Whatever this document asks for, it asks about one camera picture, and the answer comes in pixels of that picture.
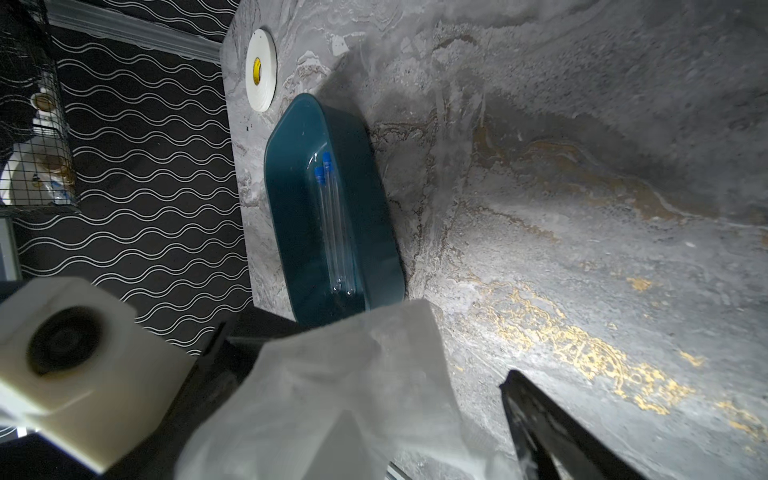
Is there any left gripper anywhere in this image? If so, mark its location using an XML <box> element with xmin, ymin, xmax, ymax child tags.
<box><xmin>101</xmin><ymin>306</ymin><xmax>309</xmax><ymax>479</ymax></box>

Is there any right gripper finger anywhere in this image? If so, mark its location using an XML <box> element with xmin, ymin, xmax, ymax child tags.
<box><xmin>500</xmin><ymin>370</ymin><xmax>644</xmax><ymax>480</ymax></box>

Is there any white wipe cloth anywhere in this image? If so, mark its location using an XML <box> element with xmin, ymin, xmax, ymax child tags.
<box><xmin>174</xmin><ymin>299</ymin><xmax>519</xmax><ymax>479</ymax></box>

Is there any clear test tube blue cap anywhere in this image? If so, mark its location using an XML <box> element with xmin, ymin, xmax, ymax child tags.
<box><xmin>314</xmin><ymin>165</ymin><xmax>343</xmax><ymax>293</ymax></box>
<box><xmin>321</xmin><ymin>151</ymin><xmax>356</xmax><ymax>296</ymax></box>

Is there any teal plastic tray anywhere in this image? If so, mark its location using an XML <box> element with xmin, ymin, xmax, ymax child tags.
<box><xmin>264</xmin><ymin>93</ymin><xmax>406</xmax><ymax>327</ymax></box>

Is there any white tape roll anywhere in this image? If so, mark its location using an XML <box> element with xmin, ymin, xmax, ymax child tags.
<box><xmin>244</xmin><ymin>29</ymin><xmax>278</xmax><ymax>113</ymax></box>

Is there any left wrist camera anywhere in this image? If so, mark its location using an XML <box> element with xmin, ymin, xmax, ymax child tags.
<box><xmin>1</xmin><ymin>277</ymin><xmax>195</xmax><ymax>473</ymax></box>

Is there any black wire basket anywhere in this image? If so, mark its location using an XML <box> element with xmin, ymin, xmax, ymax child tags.
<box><xmin>1</xmin><ymin>1</ymin><xmax>78</xmax><ymax>217</ymax></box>

